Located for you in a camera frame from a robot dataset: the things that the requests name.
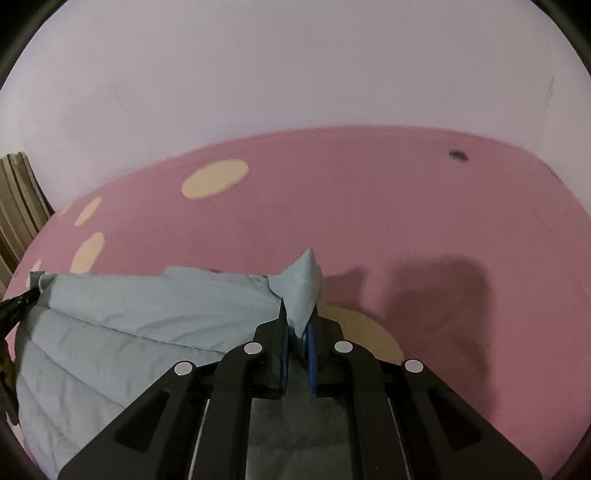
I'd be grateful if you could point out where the striped upright mattress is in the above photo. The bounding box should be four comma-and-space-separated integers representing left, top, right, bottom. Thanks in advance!
0, 152, 54, 296

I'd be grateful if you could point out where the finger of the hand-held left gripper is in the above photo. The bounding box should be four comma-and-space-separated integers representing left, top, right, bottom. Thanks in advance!
0, 288, 40, 335

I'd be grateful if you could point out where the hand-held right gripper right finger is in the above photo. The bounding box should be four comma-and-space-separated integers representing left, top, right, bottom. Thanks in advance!
305, 307, 541, 480

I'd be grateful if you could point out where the bed with pink dotted sheet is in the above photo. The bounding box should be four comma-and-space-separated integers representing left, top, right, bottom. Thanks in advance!
4, 124, 591, 480

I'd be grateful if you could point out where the light blue puffer jacket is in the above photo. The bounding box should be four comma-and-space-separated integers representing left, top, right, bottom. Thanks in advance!
14, 248, 324, 467

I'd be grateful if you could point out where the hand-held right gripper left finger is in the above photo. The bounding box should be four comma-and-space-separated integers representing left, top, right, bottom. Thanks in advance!
58, 298, 289, 480

